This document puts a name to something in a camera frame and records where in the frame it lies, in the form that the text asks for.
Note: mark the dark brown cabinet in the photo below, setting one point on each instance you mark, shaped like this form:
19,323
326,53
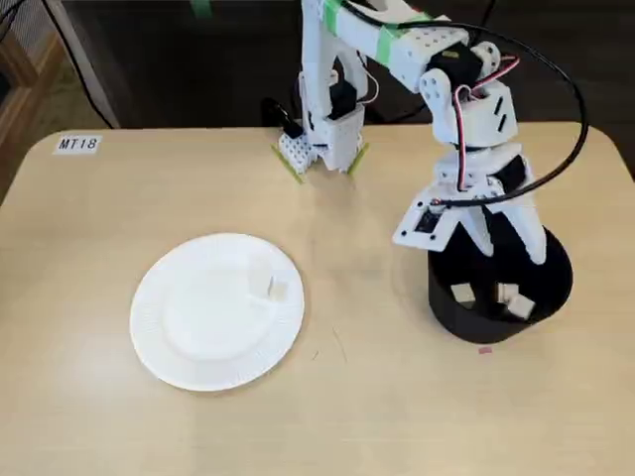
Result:
198,74

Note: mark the green tape piece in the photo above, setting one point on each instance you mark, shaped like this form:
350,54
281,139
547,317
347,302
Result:
202,7

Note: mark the black pot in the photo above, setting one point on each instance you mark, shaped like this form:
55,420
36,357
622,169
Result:
496,327

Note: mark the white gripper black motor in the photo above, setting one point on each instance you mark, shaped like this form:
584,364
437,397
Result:
483,175

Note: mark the black table clamp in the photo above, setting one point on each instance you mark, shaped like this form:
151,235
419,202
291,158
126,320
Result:
278,115

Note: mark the green tape strip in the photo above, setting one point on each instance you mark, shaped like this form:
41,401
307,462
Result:
292,173
358,159

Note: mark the grey metal post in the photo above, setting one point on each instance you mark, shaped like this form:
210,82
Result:
89,74

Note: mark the wooden shelf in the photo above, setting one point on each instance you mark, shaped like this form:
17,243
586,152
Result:
25,89

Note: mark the white paper plate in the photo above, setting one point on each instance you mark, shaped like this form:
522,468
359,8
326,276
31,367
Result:
198,317

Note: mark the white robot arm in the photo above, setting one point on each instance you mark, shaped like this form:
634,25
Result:
317,74

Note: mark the white label MT18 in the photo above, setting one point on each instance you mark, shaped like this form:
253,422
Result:
78,144

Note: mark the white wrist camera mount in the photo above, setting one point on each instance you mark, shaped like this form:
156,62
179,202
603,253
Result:
421,230

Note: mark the small pink tape piece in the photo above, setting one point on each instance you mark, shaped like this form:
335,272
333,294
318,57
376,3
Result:
486,351

